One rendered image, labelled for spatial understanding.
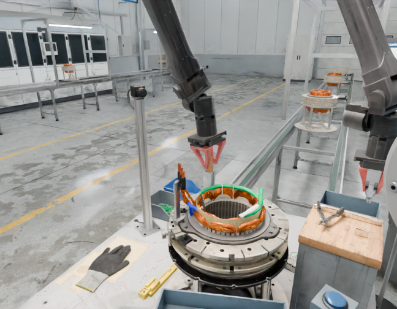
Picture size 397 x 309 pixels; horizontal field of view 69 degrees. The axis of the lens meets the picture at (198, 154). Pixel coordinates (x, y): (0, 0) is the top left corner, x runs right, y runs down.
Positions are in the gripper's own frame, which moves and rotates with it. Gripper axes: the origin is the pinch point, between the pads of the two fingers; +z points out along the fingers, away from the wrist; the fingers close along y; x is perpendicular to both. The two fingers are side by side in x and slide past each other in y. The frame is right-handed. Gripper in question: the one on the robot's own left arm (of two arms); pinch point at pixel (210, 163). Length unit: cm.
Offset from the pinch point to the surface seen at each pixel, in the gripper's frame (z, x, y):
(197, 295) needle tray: 14.6, 19.2, 28.3
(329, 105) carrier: 30, -40, -207
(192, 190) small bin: 40, -50, -36
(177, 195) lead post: 2.3, 2.6, 16.2
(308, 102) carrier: 27, -57, -200
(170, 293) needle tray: 14.1, 14.6, 31.5
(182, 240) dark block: 10.5, 8.1, 21.1
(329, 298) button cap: 19.1, 38.4, 9.6
